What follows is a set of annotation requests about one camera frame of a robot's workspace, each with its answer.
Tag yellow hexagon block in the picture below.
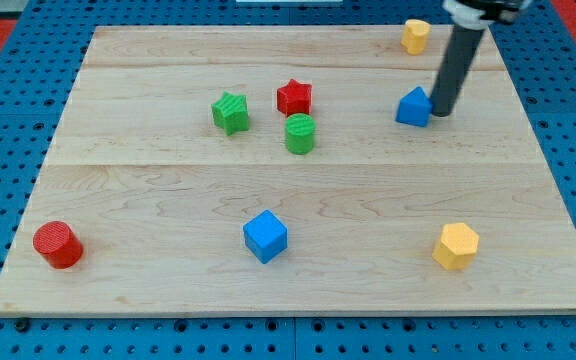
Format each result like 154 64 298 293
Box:
432 223 480 271

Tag blue triangle block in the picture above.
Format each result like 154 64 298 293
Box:
395 86 433 127

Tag blue cube block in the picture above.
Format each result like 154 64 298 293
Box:
243 210 288 264

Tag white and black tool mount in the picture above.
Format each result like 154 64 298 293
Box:
442 0 532 30

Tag green star block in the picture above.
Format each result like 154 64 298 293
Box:
211 92 249 136

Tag yellow heart block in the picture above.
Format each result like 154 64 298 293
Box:
401 19 431 55

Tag red star block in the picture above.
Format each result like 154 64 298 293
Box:
276 79 312 117

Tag wooden board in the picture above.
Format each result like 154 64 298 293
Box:
0 25 576 318

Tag red cylinder block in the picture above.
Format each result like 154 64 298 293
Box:
32 221 84 269

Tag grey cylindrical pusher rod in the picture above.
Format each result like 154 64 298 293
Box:
430 24 484 117

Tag green cylinder block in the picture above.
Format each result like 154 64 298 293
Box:
285 113 316 155

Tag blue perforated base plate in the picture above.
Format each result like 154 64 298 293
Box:
0 0 576 359

